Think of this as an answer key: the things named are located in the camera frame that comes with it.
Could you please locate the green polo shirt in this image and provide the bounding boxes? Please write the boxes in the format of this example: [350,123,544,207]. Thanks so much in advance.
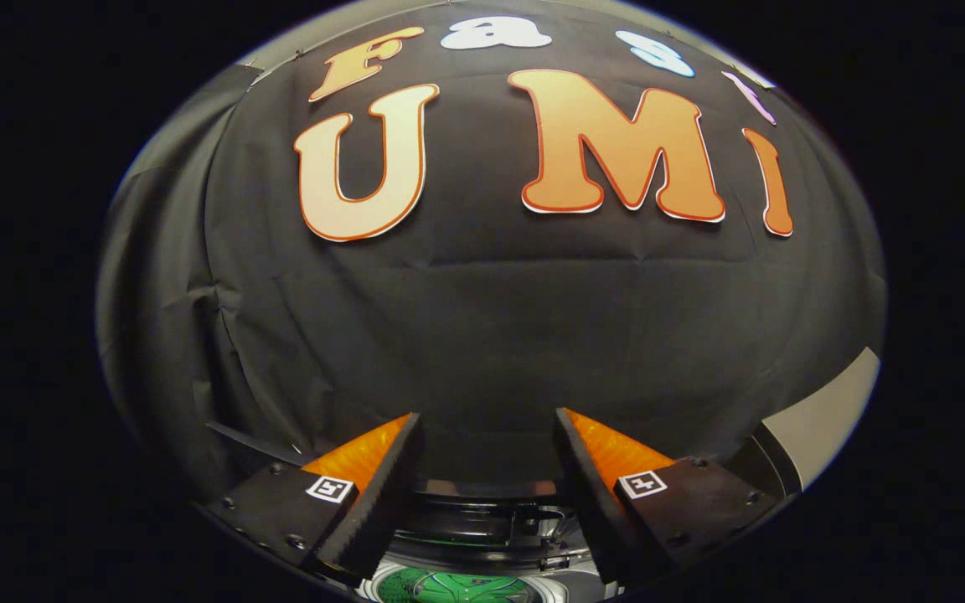
[378,568,535,603]

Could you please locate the dark washing machine lid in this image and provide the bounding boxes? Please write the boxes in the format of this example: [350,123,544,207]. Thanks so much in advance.
[395,479,589,560]

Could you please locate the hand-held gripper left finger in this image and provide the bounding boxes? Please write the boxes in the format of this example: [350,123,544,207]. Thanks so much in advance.
[202,412,425,587]

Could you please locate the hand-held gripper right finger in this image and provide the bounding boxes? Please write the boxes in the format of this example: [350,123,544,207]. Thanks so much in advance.
[554,408,787,587]

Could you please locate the grey washing machine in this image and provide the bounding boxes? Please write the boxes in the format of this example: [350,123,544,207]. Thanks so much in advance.
[355,479,622,603]

